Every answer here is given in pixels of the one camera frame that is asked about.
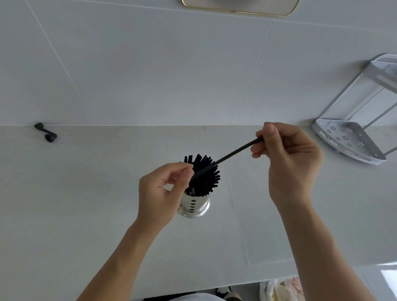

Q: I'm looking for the single black chopstick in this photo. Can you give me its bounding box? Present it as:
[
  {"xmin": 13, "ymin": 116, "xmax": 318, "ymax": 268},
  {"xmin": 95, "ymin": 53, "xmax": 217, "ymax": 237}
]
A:
[{"xmin": 189, "ymin": 137, "xmax": 265, "ymax": 182}]

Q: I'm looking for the gold-rimmed mirror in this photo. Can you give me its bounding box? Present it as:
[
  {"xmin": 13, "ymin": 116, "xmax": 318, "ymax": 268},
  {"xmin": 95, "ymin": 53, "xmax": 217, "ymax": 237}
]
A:
[{"xmin": 181, "ymin": 0, "xmax": 301, "ymax": 17}]

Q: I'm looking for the bundle of black chopsticks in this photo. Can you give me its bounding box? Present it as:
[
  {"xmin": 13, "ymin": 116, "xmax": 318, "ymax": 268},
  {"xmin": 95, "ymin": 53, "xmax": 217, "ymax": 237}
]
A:
[{"xmin": 180, "ymin": 153, "xmax": 221, "ymax": 198}]

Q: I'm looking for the person's left forearm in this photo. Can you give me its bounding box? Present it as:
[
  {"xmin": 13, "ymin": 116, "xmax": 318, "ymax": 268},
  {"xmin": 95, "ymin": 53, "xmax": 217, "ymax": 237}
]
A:
[{"xmin": 76, "ymin": 216, "xmax": 163, "ymax": 301}]

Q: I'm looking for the person's right hand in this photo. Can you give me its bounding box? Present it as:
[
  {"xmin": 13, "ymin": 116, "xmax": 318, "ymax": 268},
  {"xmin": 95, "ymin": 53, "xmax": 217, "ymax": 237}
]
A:
[{"xmin": 250, "ymin": 122, "xmax": 325, "ymax": 209}]

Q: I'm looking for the person's white shirt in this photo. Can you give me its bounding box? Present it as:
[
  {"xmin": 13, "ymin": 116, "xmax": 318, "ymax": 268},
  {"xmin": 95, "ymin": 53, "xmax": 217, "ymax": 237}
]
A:
[{"xmin": 160, "ymin": 291, "xmax": 227, "ymax": 301}]

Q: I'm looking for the person's left hand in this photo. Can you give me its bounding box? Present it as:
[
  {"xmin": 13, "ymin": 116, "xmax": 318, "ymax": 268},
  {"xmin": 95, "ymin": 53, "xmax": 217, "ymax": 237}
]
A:
[{"xmin": 136, "ymin": 162, "xmax": 195, "ymax": 232}]

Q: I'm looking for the person's right forearm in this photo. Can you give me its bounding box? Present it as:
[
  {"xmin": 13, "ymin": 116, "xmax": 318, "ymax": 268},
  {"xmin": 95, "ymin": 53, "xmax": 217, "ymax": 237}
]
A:
[{"xmin": 272, "ymin": 198, "xmax": 378, "ymax": 301}]

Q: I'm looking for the black crank handle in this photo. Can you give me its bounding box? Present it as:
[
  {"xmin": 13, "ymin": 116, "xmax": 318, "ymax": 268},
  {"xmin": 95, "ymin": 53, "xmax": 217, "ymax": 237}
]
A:
[{"xmin": 34, "ymin": 122, "xmax": 58, "ymax": 143}]

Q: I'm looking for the crumpled plastic bag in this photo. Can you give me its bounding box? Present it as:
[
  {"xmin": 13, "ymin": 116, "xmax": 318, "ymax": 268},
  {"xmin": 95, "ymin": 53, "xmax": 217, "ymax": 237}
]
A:
[{"xmin": 259, "ymin": 276, "xmax": 307, "ymax": 301}]

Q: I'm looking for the white metal corner shelf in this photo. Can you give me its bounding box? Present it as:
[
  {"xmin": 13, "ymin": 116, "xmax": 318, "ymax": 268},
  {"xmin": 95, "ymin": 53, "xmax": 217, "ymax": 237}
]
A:
[{"xmin": 311, "ymin": 53, "xmax": 397, "ymax": 166}]

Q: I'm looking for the perforated steel utensil holder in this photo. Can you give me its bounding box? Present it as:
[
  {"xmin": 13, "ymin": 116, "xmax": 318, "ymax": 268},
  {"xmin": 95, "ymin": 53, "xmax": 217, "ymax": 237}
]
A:
[{"xmin": 177, "ymin": 189, "xmax": 211, "ymax": 219}]

